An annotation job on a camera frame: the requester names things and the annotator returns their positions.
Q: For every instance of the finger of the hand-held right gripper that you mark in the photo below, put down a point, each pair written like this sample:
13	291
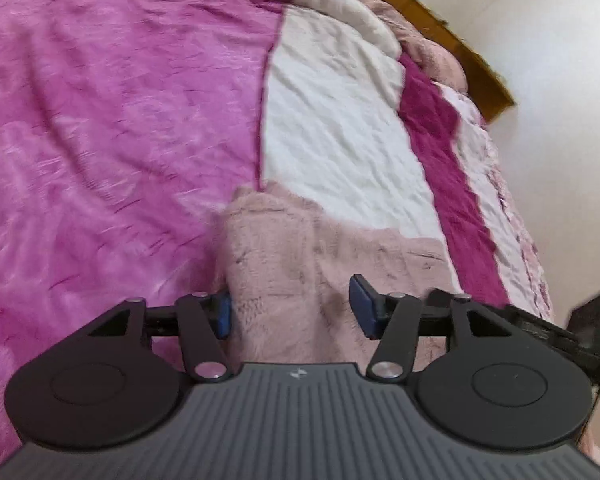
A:
439	296

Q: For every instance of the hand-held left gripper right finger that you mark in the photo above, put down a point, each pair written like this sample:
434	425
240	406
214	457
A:
365	305

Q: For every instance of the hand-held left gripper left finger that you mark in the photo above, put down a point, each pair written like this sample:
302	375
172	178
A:
224	315

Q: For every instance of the pink knit sweater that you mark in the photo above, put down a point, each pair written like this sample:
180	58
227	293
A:
300	260

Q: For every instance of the purple and white patchwork quilt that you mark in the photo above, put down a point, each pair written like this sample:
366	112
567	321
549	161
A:
105	135

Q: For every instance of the pink fluffy blanket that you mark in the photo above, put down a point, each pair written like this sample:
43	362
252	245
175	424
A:
430	50

